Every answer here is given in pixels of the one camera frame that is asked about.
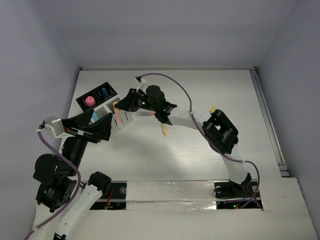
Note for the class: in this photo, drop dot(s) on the white slotted organizer box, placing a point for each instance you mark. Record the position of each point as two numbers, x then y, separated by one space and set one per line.
107 107

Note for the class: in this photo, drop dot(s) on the yellow marker cap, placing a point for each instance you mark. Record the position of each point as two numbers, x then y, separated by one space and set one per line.
212 109

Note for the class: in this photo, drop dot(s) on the pink-capped marker tube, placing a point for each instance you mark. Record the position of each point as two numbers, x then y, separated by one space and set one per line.
90 101

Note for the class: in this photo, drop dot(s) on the yellow marker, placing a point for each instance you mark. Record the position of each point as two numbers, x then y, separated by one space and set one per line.
164 129

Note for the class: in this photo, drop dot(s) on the light blue marker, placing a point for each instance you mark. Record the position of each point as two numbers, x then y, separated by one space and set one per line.
95 117

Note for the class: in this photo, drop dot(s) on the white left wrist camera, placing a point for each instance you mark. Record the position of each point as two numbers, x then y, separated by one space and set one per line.
54 127

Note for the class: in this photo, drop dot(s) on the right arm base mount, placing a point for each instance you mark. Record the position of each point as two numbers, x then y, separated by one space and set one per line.
232 196

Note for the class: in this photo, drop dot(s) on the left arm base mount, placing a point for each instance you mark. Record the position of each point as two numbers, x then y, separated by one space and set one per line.
113 192

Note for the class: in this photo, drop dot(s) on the amber marker cap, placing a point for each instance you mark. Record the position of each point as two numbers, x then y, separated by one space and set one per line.
114 107

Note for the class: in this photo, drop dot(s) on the pink marker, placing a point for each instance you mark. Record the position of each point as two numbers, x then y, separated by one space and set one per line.
118 119

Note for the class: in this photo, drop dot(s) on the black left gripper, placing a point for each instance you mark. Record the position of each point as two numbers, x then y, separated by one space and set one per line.
83 132

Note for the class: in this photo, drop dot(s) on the black slotted organizer box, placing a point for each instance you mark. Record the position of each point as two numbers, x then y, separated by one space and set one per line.
98 96

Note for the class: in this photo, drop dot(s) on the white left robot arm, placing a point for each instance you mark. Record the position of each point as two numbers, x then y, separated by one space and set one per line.
62 200

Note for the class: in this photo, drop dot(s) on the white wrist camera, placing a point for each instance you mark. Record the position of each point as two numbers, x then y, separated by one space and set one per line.
141 83
54 127

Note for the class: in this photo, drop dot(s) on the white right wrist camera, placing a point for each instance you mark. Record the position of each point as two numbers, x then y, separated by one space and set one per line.
141 83

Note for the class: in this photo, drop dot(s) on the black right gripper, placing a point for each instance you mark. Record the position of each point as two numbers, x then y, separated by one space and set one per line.
129 102

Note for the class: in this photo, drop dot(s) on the orange-tipped clear marker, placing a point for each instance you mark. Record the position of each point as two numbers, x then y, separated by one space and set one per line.
144 113

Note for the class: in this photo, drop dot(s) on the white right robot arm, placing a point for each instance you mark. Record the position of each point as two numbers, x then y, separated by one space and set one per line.
218 130

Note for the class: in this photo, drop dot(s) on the aluminium rail at wall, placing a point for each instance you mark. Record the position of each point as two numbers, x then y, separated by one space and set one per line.
276 147

